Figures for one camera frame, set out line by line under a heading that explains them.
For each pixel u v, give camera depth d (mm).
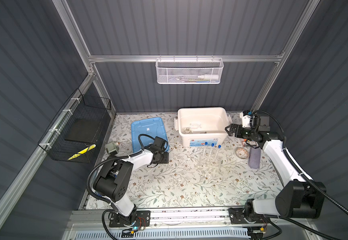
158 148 748
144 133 1090
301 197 403
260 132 627
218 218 754
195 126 1082
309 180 412
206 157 953
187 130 994
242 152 967
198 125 1086
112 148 940
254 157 911
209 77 875
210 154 911
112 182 463
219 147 826
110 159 485
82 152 654
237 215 738
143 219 722
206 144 844
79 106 788
